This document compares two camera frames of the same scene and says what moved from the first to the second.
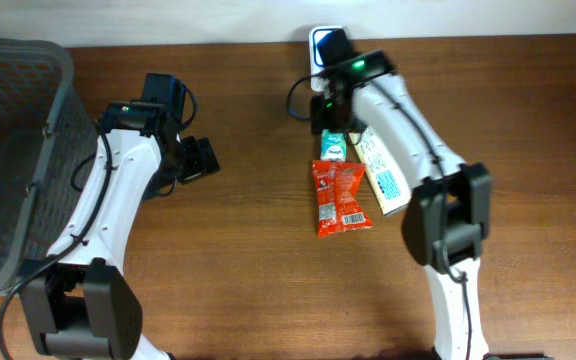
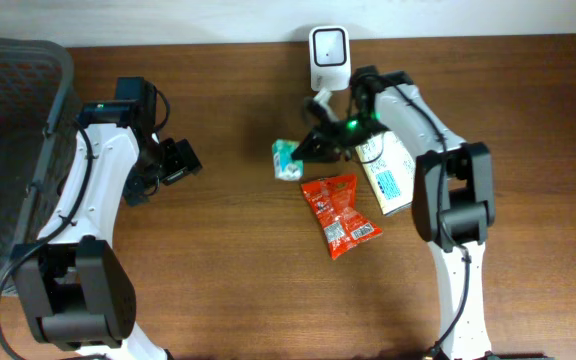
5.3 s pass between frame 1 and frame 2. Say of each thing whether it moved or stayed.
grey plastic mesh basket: stayed
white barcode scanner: stayed
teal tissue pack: moved
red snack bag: moved
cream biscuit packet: stayed
